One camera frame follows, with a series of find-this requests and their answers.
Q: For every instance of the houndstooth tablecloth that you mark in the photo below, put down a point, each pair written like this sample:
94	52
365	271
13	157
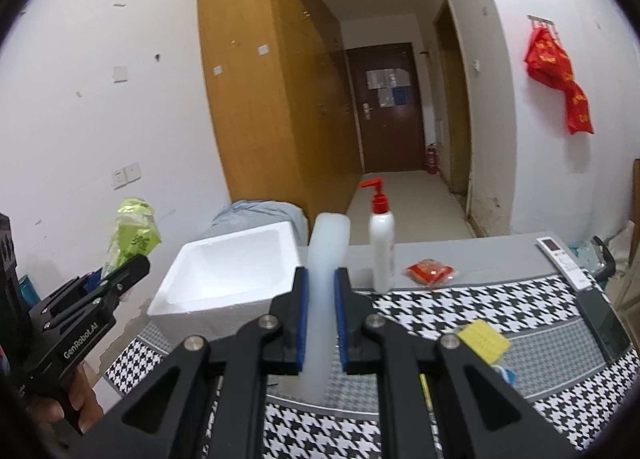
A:
530	309

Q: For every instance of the blue can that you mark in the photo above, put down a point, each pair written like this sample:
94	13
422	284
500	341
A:
27	291

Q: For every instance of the yellow sponge pad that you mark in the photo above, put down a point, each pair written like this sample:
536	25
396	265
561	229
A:
484	341

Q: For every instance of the white pump bottle red top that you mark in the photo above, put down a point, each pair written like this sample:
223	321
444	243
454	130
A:
382	249

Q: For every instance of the metal wall hook rack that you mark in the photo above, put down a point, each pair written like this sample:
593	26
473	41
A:
542	19

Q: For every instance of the dark brown entrance door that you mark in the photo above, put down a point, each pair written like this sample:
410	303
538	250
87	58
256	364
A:
387	139

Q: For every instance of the white wall socket panel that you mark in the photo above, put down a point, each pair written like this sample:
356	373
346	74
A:
126	175

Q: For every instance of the person's left hand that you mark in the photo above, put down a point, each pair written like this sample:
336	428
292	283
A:
80	401

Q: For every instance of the small white wall plate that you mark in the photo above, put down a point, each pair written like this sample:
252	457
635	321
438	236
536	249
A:
120	74

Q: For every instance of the black smartphone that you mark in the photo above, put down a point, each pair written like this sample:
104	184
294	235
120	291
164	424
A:
605	324

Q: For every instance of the red fire extinguisher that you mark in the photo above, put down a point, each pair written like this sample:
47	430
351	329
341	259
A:
431	159

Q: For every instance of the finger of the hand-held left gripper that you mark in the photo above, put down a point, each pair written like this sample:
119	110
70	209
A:
127	275
92	280

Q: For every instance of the translucent white soft block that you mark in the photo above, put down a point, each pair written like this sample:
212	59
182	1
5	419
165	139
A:
327	249

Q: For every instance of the red snack packet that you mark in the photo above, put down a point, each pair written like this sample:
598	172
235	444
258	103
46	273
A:
430	272

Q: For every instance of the blue-grey cloth bundle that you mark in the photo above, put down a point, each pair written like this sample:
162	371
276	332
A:
260	213

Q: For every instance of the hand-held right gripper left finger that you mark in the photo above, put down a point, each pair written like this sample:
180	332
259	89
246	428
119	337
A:
300	324

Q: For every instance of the white remote control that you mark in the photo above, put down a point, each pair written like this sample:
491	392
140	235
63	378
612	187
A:
562	259

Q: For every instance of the wooden side door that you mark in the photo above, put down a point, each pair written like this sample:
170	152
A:
455	104

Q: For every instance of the white foam box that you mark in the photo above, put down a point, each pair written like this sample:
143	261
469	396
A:
225	284

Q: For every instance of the red hanging bags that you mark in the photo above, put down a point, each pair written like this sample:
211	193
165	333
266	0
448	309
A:
555	64

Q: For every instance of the green plastic packet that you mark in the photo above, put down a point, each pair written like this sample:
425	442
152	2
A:
132	234

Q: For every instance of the wooden wardrobe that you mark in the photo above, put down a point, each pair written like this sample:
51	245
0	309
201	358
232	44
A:
265	89

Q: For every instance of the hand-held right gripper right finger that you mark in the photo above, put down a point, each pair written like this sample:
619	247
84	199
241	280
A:
342	324

